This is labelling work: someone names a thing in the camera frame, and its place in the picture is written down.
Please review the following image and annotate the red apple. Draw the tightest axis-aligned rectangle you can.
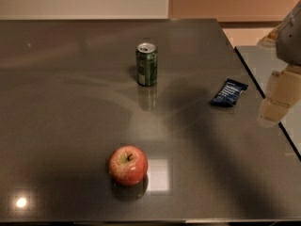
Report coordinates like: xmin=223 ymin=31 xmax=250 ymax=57
xmin=109 ymin=145 xmax=148 ymax=186

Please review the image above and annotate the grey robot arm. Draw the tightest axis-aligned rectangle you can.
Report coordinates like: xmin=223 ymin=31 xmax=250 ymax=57
xmin=258 ymin=1 xmax=301 ymax=127

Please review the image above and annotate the dark blue snack packet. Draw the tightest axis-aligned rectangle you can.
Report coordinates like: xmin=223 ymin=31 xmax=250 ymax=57
xmin=210 ymin=78 xmax=248 ymax=107

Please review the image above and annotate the green soda can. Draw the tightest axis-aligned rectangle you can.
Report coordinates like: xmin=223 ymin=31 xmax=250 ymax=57
xmin=135 ymin=42 xmax=158 ymax=87

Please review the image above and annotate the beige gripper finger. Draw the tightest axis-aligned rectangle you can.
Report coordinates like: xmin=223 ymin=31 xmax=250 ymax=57
xmin=258 ymin=65 xmax=301 ymax=127

